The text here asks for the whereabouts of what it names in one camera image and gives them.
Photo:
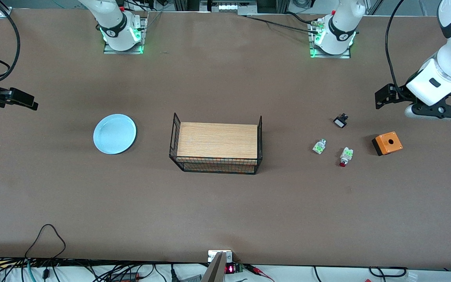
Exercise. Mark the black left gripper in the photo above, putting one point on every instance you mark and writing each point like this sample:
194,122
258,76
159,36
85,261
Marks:
399,94

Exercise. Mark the light blue round plate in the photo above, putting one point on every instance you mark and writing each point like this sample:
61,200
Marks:
114,134

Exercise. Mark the black button with white face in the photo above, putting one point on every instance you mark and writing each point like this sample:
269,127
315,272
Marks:
340,122

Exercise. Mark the wooden shelf board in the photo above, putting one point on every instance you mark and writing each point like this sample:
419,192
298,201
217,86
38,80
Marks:
217,140

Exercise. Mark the red alligator clip lead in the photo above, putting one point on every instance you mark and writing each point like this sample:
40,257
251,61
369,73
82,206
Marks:
258,270

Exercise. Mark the red digit display module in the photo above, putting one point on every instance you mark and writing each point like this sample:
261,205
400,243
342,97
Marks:
231,268

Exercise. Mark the orange button enclosure box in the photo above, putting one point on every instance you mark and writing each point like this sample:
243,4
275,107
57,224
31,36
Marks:
388,142

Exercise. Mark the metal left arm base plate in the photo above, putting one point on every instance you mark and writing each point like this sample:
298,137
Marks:
329,56

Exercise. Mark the red push button switch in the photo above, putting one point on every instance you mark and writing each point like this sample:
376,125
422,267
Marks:
345,155

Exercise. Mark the green push button switch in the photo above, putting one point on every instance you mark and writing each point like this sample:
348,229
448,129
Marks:
319,147

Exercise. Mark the silver aluminium frame profile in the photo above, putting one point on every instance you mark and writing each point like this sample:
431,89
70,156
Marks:
3,9

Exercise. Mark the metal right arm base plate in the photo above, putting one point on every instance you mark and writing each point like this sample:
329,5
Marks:
110,51

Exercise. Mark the grey metal mount bar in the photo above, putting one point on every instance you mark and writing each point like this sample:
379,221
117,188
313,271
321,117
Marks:
214,270

